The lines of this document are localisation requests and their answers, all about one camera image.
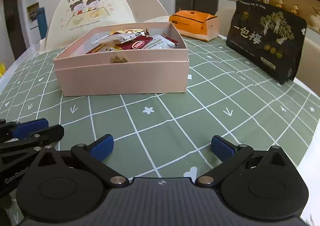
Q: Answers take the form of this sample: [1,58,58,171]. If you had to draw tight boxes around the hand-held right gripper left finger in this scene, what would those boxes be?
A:
[37,134,130,188]

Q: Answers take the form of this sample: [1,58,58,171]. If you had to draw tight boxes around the black gold-print bag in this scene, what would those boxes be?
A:
[226,0,307,85]

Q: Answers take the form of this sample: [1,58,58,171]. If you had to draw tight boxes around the blue bottle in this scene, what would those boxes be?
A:
[37,7,48,42]

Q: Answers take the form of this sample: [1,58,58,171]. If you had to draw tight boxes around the white snack packet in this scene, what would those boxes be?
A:
[143,34,179,50]

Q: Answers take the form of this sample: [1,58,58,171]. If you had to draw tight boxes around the cream cartoon chair cover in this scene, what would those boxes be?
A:
[39,0,170,53]

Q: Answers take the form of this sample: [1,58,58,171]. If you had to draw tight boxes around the orange tissue box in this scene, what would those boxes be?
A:
[169,9,219,42]

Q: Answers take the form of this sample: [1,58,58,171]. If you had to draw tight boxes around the green checked tablecloth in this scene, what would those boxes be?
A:
[0,36,320,226]

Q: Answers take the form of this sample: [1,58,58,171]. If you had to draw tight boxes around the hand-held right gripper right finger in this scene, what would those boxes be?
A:
[195,135,288,188]

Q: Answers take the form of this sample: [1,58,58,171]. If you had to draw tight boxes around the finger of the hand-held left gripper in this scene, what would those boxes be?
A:
[0,118,49,141]
[0,125,65,158]

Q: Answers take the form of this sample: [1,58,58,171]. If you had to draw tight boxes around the pink cardboard box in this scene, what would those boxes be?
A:
[53,22,190,97]

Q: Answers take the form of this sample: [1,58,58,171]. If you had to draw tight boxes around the dark red labelled snack packet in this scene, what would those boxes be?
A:
[124,36,153,50]

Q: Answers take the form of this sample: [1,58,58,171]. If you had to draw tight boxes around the gold snack packet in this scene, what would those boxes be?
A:
[109,28,151,38]

